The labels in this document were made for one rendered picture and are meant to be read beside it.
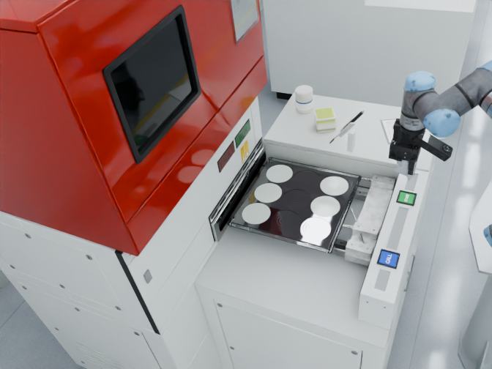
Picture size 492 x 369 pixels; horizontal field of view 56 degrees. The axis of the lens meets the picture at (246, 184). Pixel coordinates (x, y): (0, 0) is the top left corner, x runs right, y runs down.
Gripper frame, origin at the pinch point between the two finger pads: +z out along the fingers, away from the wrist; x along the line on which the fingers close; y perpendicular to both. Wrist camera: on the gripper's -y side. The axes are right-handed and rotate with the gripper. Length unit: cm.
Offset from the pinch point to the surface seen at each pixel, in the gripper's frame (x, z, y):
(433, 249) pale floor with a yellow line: -63, 106, -11
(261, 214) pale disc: 18, 16, 45
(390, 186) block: -10.4, 15.9, 7.5
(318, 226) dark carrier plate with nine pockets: 16.1, 15.8, 24.7
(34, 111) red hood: 67, -57, 62
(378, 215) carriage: 3.0, 17.7, 8.3
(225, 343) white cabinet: 47, 61, 52
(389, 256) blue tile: 25.3, 9.3, -0.1
